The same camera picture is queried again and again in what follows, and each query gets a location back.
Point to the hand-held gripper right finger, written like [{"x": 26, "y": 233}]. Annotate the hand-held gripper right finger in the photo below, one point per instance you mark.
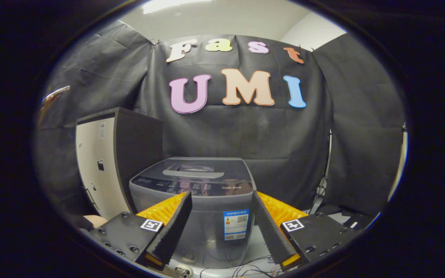
[{"x": 270, "y": 231}]

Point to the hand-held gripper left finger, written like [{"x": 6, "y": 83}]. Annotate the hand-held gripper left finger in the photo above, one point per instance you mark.
[{"x": 174, "y": 227}]

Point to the grey washing machine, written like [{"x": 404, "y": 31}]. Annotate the grey washing machine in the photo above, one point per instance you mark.
[{"x": 211, "y": 216}]

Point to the dark washing machine lid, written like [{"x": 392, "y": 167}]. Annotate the dark washing machine lid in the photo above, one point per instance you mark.
[{"x": 199, "y": 170}]

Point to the black floor case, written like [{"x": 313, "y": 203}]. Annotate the black floor case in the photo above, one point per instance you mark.
[{"x": 346, "y": 220}]

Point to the black light stand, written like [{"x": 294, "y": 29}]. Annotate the black light stand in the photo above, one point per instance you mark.
[{"x": 325, "y": 170}]

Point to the white cabinet with black sides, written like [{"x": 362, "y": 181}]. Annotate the white cabinet with black sides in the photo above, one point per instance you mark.
[{"x": 104, "y": 181}]

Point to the black backdrop cloth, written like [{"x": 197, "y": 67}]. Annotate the black backdrop cloth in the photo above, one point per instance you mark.
[{"x": 284, "y": 135}]

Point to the white pole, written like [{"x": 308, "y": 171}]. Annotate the white pole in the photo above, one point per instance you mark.
[{"x": 398, "y": 170}]

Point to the pale curved object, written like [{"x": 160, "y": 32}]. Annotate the pale curved object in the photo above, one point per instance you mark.
[{"x": 52, "y": 98}]

